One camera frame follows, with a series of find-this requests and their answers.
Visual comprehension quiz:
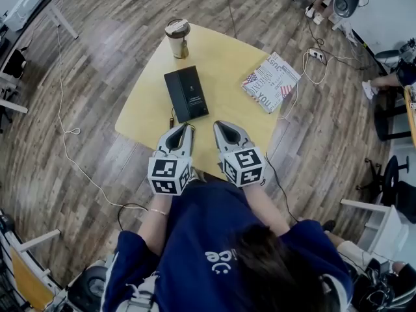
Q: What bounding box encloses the grey round fan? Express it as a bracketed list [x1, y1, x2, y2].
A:
[333, 0, 361, 18]

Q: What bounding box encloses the black rectangular box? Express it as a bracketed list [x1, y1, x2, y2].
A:
[163, 65, 211, 124]

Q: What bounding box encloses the person's right forearm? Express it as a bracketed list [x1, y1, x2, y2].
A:
[242, 182, 291, 237]

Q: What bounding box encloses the person's left forearm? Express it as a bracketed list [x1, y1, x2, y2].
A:
[136, 190, 175, 257]

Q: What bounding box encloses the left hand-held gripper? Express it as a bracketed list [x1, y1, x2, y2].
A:
[148, 123, 200, 197]

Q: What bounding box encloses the white table foot bar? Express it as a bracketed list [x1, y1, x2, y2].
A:
[0, 98, 29, 114]

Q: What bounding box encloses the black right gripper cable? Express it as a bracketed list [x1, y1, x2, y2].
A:
[265, 153, 299, 224]

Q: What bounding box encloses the yellow side table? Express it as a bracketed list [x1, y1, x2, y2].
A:
[404, 85, 416, 148]

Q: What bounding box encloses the wooden table with black base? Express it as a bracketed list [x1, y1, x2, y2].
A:
[114, 22, 283, 179]

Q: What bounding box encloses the thin long white cable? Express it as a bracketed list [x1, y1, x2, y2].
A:
[55, 24, 126, 208]

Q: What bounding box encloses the white metal table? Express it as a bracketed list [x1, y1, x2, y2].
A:
[0, 0, 80, 89]

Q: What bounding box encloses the yellow board panel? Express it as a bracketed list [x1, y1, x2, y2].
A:
[8, 246, 55, 310]

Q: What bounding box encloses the white metal leg bar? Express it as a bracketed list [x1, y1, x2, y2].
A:
[6, 228, 62, 272]

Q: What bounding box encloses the flag print newspaper box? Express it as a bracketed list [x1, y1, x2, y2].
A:
[240, 52, 302, 114]

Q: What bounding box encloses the beige cup brown lid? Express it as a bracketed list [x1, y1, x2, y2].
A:
[164, 18, 190, 60]

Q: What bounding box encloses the thick white power cable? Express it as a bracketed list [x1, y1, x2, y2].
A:
[278, 51, 330, 120]

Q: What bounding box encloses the white plastic bag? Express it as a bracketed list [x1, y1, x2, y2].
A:
[344, 27, 359, 46]

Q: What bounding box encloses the person's dark blue shirt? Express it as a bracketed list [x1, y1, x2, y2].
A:
[101, 179, 354, 312]

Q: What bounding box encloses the white metal shelf frame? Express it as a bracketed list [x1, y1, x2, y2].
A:
[340, 198, 411, 259]

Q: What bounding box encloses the black wire rack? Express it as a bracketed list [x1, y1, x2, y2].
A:
[0, 206, 20, 312]

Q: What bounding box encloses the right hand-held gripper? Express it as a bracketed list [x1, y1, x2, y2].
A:
[213, 120, 268, 189]

